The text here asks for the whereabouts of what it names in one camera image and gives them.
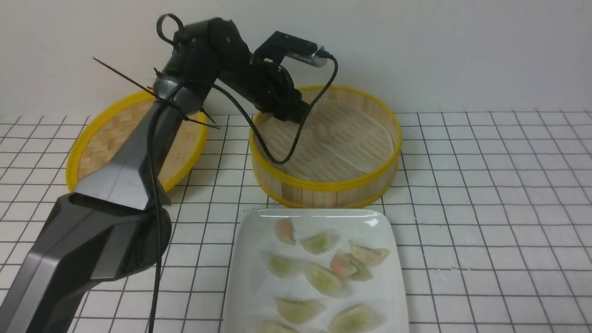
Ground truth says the yellow rimmed bamboo steamer lid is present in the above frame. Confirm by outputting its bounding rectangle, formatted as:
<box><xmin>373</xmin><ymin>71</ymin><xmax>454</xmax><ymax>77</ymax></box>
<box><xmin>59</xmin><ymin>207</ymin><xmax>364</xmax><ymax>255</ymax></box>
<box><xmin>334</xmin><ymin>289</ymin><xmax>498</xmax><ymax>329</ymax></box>
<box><xmin>65</xmin><ymin>91</ymin><xmax>209</xmax><ymax>192</ymax></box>

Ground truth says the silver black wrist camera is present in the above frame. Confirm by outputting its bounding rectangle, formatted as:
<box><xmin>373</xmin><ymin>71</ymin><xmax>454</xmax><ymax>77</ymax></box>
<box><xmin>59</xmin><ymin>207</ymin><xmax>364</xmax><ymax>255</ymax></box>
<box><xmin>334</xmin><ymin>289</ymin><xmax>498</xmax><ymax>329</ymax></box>
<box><xmin>253</xmin><ymin>31</ymin><xmax>333</xmax><ymax>68</ymax></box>

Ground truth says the green dumpling under pink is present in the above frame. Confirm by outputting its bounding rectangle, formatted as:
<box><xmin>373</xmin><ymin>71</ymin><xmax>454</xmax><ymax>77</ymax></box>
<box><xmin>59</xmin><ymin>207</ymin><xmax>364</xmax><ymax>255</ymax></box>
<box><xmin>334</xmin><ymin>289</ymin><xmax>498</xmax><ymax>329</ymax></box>
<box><xmin>345</xmin><ymin>253</ymin><xmax>374</xmax><ymax>282</ymax></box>

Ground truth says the green dumpling lower left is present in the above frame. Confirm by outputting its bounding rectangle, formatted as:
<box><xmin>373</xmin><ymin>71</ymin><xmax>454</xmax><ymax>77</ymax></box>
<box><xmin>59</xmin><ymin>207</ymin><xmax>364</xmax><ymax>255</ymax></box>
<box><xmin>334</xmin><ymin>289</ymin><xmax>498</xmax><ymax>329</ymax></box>
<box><xmin>274</xmin><ymin>297</ymin><xmax>324</xmax><ymax>325</ymax></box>

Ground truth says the white rectangular plate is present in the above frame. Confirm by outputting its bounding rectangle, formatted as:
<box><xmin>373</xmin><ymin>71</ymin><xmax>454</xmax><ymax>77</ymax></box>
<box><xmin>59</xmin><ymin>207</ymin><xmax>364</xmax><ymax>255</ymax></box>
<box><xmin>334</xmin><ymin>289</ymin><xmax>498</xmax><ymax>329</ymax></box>
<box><xmin>222</xmin><ymin>207</ymin><xmax>410</xmax><ymax>333</ymax></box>

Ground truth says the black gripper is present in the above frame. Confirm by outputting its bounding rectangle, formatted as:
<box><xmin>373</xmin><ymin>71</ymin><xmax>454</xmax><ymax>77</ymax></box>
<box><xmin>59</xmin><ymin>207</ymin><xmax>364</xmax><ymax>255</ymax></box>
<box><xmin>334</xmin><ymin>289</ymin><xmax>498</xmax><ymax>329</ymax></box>
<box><xmin>240</xmin><ymin>60</ymin><xmax>309</xmax><ymax>123</ymax></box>

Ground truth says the green dumpling bottom edge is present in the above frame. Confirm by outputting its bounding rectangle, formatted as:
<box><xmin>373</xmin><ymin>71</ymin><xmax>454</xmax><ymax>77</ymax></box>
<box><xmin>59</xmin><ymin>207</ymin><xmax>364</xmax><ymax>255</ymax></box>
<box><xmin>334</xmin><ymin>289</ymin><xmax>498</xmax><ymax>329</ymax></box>
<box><xmin>257</xmin><ymin>320</ymin><xmax>299</xmax><ymax>333</ymax></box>

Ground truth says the beige dumpling right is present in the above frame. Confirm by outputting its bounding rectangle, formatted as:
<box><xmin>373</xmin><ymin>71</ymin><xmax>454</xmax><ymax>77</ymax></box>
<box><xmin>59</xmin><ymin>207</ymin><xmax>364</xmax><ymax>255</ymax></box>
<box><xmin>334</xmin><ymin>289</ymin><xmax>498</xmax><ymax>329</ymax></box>
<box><xmin>349</xmin><ymin>240</ymin><xmax>391</xmax><ymax>267</ymax></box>

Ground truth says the green dumpling lower right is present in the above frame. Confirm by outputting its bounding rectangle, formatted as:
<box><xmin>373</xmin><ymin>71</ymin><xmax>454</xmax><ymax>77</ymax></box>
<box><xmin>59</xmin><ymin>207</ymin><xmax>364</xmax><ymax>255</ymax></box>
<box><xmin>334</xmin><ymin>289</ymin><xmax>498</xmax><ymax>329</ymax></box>
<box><xmin>327</xmin><ymin>303</ymin><xmax>385</xmax><ymax>333</ymax></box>

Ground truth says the green dumpling top centre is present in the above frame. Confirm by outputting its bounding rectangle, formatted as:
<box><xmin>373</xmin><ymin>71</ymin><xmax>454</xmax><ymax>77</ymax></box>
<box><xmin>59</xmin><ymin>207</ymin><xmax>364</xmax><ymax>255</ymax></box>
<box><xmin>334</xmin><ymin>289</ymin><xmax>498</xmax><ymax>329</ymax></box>
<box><xmin>300</xmin><ymin>230</ymin><xmax>339</xmax><ymax>255</ymax></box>

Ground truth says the pink dumpling centre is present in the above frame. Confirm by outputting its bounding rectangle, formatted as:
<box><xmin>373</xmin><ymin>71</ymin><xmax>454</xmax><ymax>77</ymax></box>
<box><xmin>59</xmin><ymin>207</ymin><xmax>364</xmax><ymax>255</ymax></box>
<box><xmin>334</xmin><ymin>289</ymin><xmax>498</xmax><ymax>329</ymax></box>
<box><xmin>330</xmin><ymin>251</ymin><xmax>358</xmax><ymax>279</ymax></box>

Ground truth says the black cable tie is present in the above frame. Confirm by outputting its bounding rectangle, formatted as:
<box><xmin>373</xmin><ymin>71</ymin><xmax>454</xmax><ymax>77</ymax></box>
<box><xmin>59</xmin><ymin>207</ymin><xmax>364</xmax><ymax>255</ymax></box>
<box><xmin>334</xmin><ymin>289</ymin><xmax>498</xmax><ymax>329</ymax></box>
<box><xmin>92</xmin><ymin>56</ymin><xmax>221</xmax><ymax>129</ymax></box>

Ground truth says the beige round steamer liner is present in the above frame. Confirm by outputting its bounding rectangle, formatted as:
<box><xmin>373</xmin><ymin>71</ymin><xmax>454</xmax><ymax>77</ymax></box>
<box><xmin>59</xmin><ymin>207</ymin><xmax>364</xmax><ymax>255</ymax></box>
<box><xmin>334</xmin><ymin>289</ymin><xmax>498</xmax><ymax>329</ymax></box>
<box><xmin>273</xmin><ymin>99</ymin><xmax>398</xmax><ymax>183</ymax></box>

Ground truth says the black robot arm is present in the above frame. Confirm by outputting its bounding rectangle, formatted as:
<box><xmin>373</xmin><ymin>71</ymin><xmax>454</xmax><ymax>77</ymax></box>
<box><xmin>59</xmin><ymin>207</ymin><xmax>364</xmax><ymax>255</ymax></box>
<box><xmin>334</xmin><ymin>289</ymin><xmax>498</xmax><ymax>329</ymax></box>
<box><xmin>1</xmin><ymin>13</ymin><xmax>323</xmax><ymax>333</ymax></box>

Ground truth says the yellow rimmed bamboo steamer basket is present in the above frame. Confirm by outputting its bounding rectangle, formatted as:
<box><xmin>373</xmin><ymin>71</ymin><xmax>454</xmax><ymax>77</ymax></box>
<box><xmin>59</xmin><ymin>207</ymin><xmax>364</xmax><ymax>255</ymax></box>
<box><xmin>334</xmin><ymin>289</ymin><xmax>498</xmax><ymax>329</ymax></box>
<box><xmin>249</xmin><ymin>86</ymin><xmax>402</xmax><ymax>208</ymax></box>

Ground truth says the pink dumpling top left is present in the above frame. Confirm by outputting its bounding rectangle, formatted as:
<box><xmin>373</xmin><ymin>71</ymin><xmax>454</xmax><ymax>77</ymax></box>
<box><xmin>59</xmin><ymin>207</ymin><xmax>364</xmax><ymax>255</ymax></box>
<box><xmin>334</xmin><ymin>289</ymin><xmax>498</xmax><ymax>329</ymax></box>
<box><xmin>275</xmin><ymin>217</ymin><xmax>296</xmax><ymax>246</ymax></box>

